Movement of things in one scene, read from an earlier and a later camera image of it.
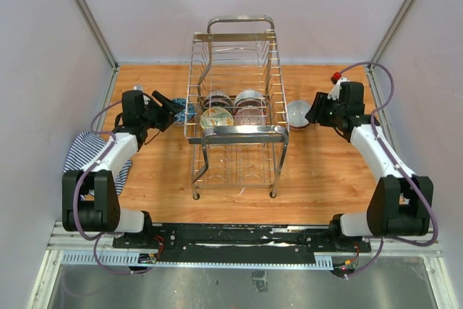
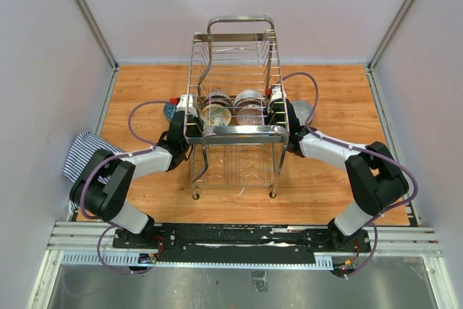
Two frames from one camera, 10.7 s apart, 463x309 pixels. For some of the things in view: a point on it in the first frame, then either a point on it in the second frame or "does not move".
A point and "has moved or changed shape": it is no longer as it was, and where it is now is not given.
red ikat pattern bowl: [250, 115] does not move
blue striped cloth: [84, 148] does not move
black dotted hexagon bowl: [296, 111] does not move
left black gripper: [167, 111] -> [200, 126]
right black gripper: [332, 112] -> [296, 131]
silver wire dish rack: [236, 113] does not move
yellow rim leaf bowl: [216, 116] has moved or changed shape
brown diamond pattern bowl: [218, 94] does not move
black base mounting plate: [244, 242] does not move
